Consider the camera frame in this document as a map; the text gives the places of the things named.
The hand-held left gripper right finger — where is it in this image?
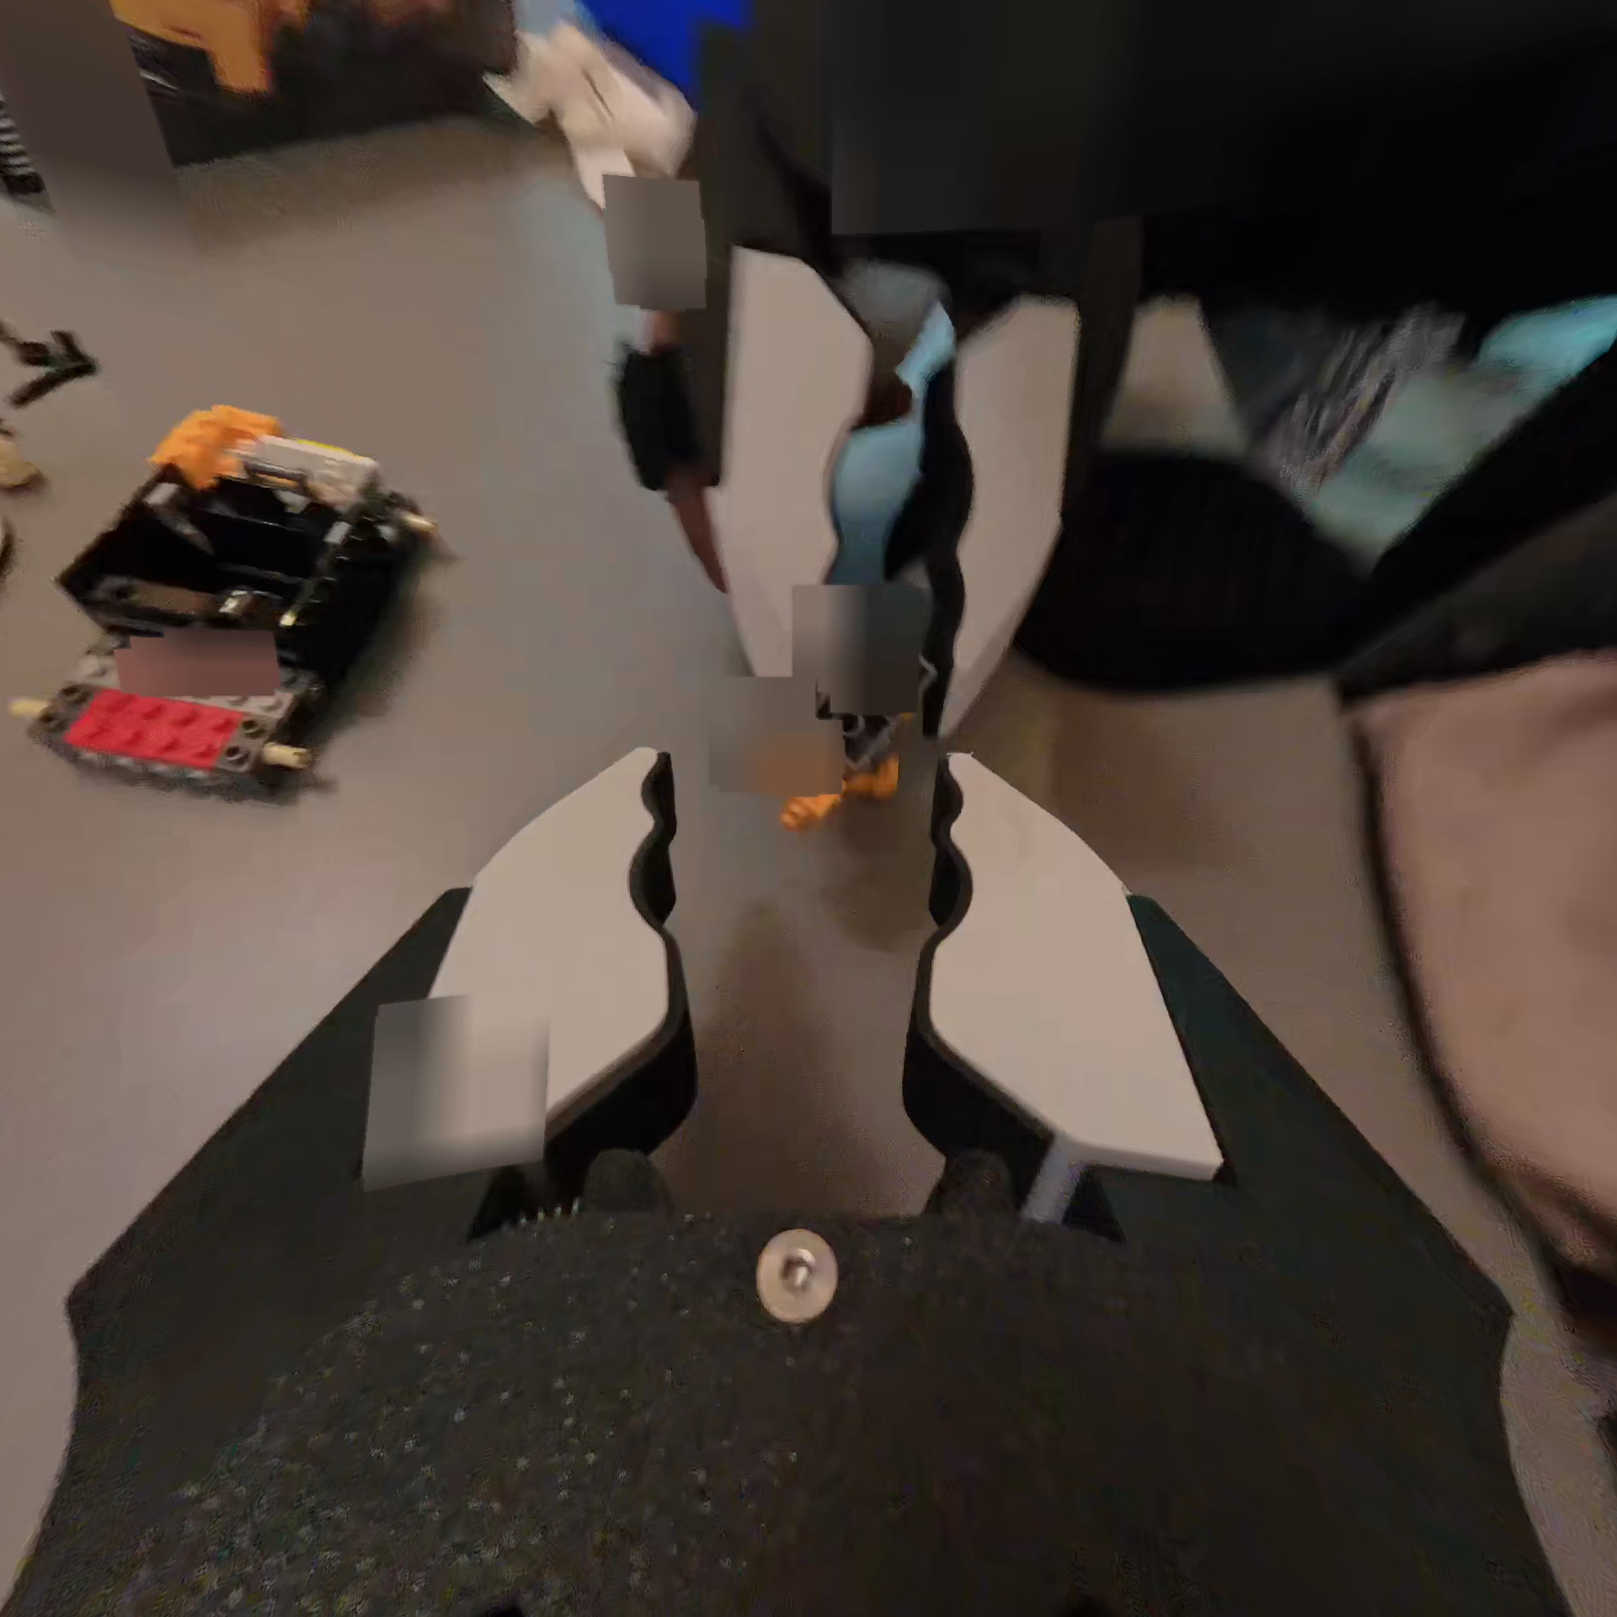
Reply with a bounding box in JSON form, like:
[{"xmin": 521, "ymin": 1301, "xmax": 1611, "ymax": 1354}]
[{"xmin": 901, "ymin": 751, "xmax": 1227, "ymax": 1224}]

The person's right hand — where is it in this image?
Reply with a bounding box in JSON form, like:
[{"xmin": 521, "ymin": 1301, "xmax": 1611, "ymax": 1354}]
[{"xmin": 614, "ymin": 313, "xmax": 734, "ymax": 595}]

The black red toy car chassis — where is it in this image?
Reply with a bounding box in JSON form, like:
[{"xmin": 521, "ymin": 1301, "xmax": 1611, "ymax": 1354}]
[{"xmin": 12, "ymin": 404, "xmax": 438, "ymax": 796}]

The blue plastic bin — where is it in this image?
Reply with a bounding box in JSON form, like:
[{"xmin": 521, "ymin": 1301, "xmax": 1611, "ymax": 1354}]
[{"xmin": 588, "ymin": 0, "xmax": 748, "ymax": 51}]

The small black toy part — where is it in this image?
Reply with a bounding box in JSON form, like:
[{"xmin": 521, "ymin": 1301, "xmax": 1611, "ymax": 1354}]
[{"xmin": 0, "ymin": 321, "xmax": 101, "ymax": 407}]

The small orange toy brick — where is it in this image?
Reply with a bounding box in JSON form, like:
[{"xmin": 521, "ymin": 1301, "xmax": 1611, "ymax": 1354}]
[{"xmin": 781, "ymin": 707, "xmax": 905, "ymax": 831}]

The person's right forearm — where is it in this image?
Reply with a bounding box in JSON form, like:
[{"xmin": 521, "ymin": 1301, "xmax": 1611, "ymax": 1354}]
[{"xmin": 1049, "ymin": 0, "xmax": 1617, "ymax": 317}]

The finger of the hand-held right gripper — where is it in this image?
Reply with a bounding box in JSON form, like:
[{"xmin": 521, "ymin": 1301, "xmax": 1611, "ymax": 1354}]
[
  {"xmin": 915, "ymin": 299, "xmax": 1083, "ymax": 737},
  {"xmin": 726, "ymin": 242, "xmax": 876, "ymax": 684}
]

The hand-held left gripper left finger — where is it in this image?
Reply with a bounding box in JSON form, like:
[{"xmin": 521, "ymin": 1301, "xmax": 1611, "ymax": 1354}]
[{"xmin": 428, "ymin": 745, "xmax": 698, "ymax": 1169}]

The black textured pad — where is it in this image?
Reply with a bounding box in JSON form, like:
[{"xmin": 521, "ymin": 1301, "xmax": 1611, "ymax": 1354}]
[{"xmin": 1010, "ymin": 447, "xmax": 1385, "ymax": 693}]

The white paper bag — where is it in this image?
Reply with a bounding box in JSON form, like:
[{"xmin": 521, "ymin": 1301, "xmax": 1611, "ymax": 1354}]
[{"xmin": 485, "ymin": 25, "xmax": 696, "ymax": 202}]

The black toy set box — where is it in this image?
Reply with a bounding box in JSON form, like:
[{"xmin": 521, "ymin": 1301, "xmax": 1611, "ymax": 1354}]
[{"xmin": 127, "ymin": 0, "xmax": 521, "ymax": 165}]

